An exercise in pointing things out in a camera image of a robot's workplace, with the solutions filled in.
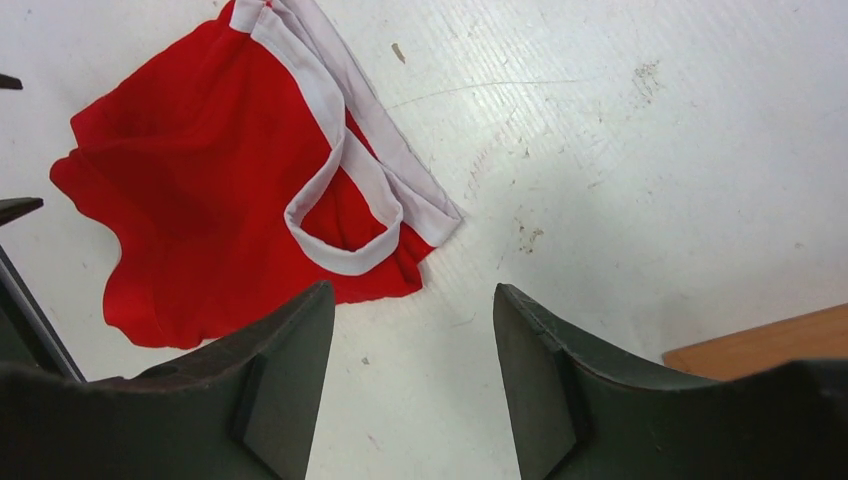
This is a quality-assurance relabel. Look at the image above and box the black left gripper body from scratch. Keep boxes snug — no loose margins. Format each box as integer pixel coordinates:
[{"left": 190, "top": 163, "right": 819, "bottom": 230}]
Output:
[{"left": 1, "top": 249, "right": 86, "bottom": 382}]

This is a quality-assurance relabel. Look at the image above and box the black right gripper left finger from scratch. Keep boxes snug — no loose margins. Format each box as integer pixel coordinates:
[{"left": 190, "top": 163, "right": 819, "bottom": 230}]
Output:
[{"left": 1, "top": 282, "right": 335, "bottom": 479}]

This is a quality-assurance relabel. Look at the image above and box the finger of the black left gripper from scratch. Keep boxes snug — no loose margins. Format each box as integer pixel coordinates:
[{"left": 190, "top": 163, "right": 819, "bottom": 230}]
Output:
[
  {"left": 0, "top": 74, "right": 23, "bottom": 90},
  {"left": 0, "top": 197, "right": 44, "bottom": 226}
]

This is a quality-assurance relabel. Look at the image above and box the red underwear white trim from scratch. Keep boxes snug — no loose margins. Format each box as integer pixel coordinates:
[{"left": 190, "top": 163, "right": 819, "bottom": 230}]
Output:
[{"left": 50, "top": 1, "right": 461, "bottom": 349}]

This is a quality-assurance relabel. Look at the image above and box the wooden compartment tray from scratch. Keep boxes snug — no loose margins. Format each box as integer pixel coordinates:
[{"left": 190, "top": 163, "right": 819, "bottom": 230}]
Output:
[{"left": 662, "top": 304, "right": 847, "bottom": 381}]

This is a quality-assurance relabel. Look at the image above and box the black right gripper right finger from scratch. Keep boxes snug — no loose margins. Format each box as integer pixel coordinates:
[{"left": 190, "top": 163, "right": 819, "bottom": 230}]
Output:
[{"left": 493, "top": 284, "right": 847, "bottom": 479}]

